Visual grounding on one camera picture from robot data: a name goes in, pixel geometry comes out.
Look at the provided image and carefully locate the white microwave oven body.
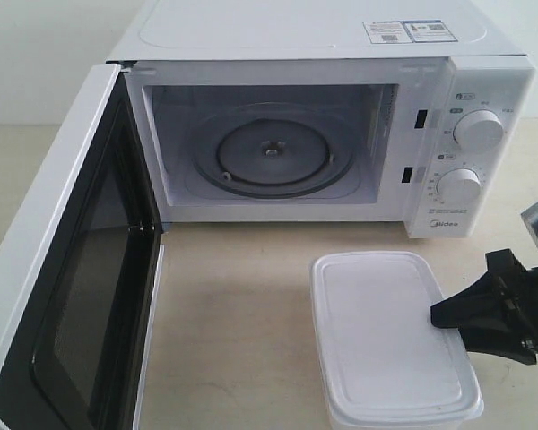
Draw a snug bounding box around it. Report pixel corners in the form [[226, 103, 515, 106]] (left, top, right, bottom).
[[108, 1, 534, 238]]

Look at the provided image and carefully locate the white blue warning sticker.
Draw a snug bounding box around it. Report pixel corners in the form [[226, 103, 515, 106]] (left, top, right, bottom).
[[362, 20, 458, 45]]

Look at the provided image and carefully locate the white control knob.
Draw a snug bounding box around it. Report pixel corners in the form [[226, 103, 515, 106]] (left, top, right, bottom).
[[453, 110, 505, 153], [437, 168, 482, 203]]

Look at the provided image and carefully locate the lower white control knob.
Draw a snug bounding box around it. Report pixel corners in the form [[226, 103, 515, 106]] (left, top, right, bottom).
[[437, 168, 482, 203]]

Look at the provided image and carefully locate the white microwave door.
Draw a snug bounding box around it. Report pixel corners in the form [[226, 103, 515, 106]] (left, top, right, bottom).
[[0, 64, 163, 429]]

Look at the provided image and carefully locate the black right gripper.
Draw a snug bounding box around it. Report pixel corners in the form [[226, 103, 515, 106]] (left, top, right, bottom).
[[430, 249, 538, 365]]

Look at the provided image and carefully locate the upper white control knob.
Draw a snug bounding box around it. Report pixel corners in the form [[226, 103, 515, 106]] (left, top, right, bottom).
[[453, 110, 505, 153]]

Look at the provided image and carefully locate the white lidded plastic container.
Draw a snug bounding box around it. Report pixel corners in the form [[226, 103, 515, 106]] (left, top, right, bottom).
[[310, 251, 484, 429]]

